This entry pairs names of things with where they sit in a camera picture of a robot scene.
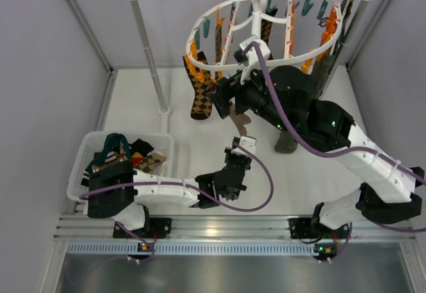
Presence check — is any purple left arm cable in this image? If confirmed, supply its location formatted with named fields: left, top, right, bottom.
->
left=79, top=141, right=274, bottom=254

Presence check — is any olive green hanging garment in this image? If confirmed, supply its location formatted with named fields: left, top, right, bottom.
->
left=274, top=0, right=354, bottom=154

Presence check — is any white plastic laundry basket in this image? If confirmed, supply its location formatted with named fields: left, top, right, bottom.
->
left=67, top=131, right=174, bottom=201

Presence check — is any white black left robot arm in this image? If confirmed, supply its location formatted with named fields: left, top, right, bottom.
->
left=81, top=135, right=256, bottom=233

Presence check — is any brown black argyle sock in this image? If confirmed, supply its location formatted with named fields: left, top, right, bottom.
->
left=260, top=19, right=274, bottom=43

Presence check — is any tan sock with maroon stripes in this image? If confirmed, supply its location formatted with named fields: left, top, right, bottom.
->
left=88, top=151, right=128, bottom=173

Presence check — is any beige brown argyle sock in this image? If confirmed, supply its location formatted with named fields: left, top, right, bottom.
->
left=215, top=23, right=222, bottom=63
left=135, top=153, right=166, bottom=174

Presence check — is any dark yellow argyle sock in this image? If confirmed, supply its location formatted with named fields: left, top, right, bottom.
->
left=182, top=56, right=216, bottom=121

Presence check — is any white round clip hanger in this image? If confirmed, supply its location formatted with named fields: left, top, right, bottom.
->
left=183, top=0, right=343, bottom=83

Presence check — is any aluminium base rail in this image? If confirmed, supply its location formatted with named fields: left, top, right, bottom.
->
left=53, top=214, right=415, bottom=242

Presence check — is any black sock in basket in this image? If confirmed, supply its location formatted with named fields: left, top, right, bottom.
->
left=130, top=139, right=154, bottom=157

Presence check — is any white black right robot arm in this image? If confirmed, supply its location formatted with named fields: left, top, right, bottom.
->
left=210, top=66, right=425, bottom=230

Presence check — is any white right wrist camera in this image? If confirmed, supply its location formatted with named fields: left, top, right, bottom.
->
left=234, top=35, right=271, bottom=85

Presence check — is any teal reindeer sock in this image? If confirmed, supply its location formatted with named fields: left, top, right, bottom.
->
left=86, top=133, right=131, bottom=175

